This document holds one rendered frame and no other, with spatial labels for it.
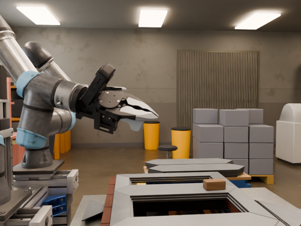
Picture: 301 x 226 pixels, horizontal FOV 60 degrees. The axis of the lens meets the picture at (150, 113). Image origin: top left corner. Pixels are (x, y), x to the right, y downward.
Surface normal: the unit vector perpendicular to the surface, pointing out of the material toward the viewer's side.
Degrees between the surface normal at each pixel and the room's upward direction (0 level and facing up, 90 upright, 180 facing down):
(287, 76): 90
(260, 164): 90
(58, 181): 90
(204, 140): 90
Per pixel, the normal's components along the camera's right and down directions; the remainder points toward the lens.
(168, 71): 0.08, 0.05
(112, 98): 0.14, -0.77
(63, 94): -0.11, -0.08
